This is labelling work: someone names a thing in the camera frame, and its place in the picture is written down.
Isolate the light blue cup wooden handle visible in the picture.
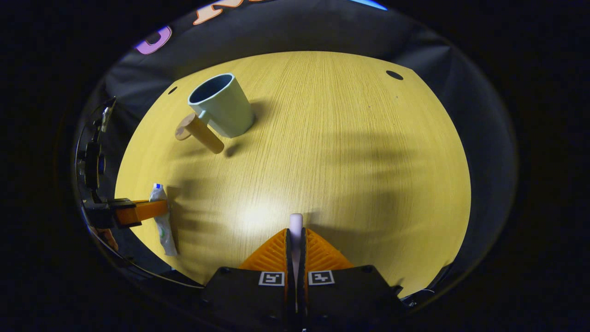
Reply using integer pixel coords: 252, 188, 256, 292
175, 73, 255, 154

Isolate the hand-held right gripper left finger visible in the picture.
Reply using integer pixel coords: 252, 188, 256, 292
201, 228, 295, 332

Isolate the white toothpaste tube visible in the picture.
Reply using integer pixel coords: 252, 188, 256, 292
149, 183, 178, 256

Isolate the pink toothbrush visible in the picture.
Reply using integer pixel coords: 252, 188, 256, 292
289, 213, 304, 283

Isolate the black backdrop cloth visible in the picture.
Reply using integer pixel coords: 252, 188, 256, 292
73, 0, 519, 300

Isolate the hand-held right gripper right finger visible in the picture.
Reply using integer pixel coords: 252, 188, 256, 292
297, 228, 407, 332

